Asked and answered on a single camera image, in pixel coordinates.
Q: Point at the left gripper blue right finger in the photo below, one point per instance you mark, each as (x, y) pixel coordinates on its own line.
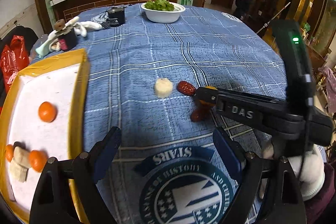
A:
(231, 153)

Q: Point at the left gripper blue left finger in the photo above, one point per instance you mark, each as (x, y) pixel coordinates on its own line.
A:
(103, 153)

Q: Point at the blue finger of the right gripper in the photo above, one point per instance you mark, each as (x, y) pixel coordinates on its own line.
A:
(198, 103)

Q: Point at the yellowish central orange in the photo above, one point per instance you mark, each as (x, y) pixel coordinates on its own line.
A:
(207, 95)

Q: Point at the red date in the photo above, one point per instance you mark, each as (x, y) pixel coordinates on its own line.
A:
(201, 113)
(186, 88)

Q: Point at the small orange tangerine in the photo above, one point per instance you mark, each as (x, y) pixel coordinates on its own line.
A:
(47, 112)

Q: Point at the peeled cane piece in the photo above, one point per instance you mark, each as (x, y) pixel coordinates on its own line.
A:
(21, 157)
(18, 172)
(163, 87)

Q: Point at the large orange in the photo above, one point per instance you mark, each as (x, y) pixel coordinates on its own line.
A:
(9, 152)

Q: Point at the white gloved right hand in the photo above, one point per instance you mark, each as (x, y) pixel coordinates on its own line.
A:
(312, 175)

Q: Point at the blue plaid tablecloth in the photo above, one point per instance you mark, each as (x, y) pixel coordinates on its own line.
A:
(192, 122)

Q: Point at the white bowl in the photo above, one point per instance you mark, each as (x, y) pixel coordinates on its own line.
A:
(164, 16)

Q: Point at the person in dark clothes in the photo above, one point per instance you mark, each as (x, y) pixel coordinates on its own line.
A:
(242, 7)

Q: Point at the green leafy vegetables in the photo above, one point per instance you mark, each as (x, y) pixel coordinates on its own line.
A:
(159, 5)

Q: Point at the small black box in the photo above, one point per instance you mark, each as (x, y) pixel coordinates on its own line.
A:
(116, 16)

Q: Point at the black and pink clutter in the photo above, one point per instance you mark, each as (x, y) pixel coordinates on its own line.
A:
(63, 33)

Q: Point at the red plastic bag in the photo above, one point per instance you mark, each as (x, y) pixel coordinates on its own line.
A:
(14, 58)

